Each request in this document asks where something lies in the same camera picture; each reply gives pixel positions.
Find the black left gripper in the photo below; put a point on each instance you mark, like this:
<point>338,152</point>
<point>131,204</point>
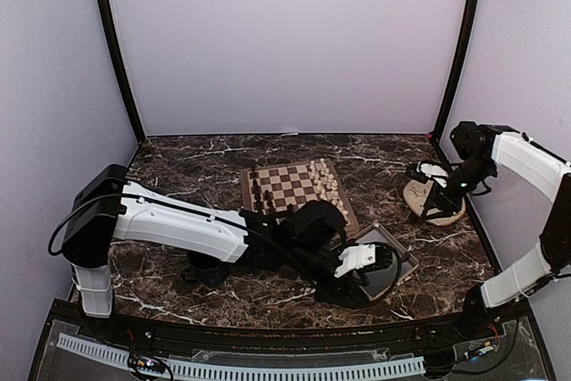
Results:
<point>341,292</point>

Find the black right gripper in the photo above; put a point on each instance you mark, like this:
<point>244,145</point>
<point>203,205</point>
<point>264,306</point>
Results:
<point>438,197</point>

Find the silver metal tray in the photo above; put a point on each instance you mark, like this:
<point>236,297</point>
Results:
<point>380,281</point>

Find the wooden folding chess board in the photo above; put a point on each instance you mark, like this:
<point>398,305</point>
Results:
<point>290,187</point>

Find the dark wooden chess knight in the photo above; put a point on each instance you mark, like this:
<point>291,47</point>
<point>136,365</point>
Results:
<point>255,187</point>

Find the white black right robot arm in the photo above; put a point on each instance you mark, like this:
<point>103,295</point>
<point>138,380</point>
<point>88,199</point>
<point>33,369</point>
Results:
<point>512,218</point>

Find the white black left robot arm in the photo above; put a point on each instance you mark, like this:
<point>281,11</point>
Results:
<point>311,239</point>

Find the white chess pieces row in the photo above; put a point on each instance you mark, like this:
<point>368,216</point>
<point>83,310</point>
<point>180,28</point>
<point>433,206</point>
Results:
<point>327,185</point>

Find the cream floral ceramic plate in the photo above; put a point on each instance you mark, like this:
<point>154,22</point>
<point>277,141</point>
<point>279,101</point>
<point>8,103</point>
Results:
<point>415,194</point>

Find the dark blue enamel mug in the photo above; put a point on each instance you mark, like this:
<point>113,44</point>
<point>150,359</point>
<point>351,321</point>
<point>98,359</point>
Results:
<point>204,269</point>

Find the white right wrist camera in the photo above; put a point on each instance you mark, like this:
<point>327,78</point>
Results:
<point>424,171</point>

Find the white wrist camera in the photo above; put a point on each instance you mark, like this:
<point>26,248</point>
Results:
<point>364,258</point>
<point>424,171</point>

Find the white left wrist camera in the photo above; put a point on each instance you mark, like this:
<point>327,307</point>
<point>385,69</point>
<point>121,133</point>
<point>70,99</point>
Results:
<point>364,258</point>

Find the white slotted cable duct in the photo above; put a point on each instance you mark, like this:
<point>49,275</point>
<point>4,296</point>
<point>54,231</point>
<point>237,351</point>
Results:
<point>237,367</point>

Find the black right frame post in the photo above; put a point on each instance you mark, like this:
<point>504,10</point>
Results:
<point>459,57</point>

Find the black frame post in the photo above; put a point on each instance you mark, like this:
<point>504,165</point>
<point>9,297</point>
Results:
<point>113,45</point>
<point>459,57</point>

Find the black left frame post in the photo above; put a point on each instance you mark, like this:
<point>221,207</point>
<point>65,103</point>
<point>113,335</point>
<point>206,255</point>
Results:
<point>113,45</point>

